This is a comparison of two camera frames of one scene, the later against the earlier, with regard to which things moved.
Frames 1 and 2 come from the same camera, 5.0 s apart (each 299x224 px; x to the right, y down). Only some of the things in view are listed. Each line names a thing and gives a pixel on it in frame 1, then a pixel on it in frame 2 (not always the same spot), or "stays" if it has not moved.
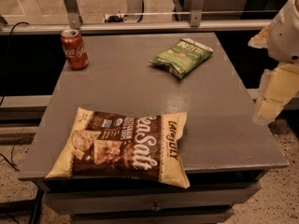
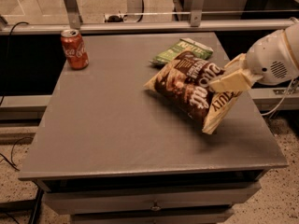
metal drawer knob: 155,206 stays
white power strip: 120,18 stays
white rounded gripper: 285,37 -> 267,60
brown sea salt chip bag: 144,147 -> 184,82
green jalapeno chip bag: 182,57 stays
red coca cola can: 75,49 stays
